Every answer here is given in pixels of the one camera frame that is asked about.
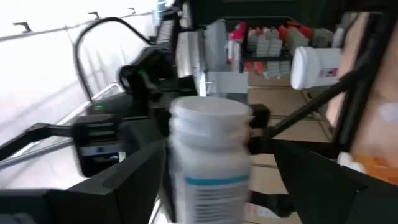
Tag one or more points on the white melatonin bottle blue label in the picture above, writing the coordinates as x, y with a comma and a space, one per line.
211, 155

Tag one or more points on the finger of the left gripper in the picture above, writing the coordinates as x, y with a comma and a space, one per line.
259, 127

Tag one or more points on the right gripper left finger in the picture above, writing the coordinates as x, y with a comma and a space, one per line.
102, 199

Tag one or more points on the white Excedrin bottle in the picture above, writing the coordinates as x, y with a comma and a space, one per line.
314, 67

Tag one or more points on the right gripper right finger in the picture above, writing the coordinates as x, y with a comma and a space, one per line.
329, 193

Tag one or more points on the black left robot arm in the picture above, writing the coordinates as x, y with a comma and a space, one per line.
119, 105

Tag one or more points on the storage rack with bins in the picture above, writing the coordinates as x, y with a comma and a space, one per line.
270, 43

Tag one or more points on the orange pill vial white cap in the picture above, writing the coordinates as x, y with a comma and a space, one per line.
376, 168

